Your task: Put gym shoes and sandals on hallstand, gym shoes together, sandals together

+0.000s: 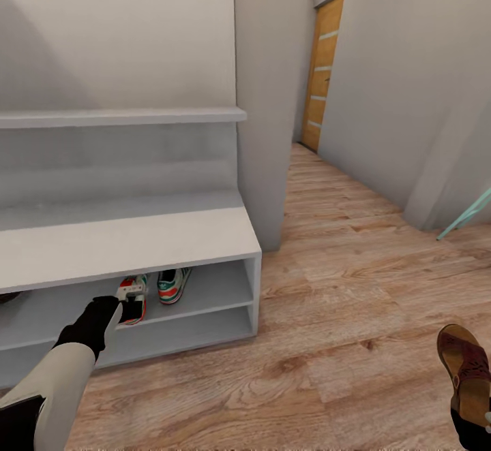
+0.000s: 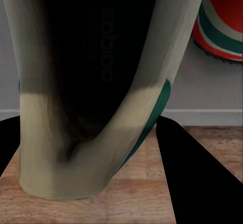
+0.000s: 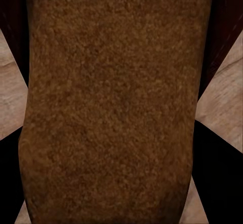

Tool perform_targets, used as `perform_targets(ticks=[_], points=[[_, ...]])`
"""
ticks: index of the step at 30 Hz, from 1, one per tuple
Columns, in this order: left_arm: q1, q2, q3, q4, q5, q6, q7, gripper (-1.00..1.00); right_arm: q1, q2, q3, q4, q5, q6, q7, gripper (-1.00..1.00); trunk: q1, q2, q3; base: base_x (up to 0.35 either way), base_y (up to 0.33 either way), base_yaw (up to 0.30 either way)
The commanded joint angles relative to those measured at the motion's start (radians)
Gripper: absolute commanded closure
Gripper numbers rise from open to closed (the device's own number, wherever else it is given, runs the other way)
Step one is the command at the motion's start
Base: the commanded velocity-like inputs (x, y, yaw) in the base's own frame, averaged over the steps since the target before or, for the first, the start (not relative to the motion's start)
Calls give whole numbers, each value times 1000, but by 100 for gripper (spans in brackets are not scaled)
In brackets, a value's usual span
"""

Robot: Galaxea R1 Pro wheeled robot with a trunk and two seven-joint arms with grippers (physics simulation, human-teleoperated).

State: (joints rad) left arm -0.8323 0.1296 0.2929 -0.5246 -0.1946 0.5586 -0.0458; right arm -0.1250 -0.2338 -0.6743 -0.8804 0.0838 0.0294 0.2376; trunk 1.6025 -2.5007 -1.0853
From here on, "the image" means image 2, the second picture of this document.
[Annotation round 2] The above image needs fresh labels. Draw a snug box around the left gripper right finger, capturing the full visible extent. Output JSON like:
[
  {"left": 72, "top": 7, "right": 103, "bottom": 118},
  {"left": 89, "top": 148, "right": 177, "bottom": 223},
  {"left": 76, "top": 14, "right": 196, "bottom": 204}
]
[{"left": 156, "top": 116, "right": 243, "bottom": 224}]

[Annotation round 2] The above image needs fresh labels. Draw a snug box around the gym shoe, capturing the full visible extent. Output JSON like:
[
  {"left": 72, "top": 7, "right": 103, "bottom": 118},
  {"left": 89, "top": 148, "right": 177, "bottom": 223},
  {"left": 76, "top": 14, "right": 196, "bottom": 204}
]
[
  {"left": 4, "top": 0, "right": 201, "bottom": 202},
  {"left": 191, "top": 0, "right": 243, "bottom": 65}
]

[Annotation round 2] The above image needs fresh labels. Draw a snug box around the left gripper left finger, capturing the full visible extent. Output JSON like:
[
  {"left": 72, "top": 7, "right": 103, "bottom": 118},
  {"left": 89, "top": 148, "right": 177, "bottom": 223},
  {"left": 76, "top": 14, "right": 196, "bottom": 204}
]
[{"left": 0, "top": 116, "right": 20, "bottom": 176}]

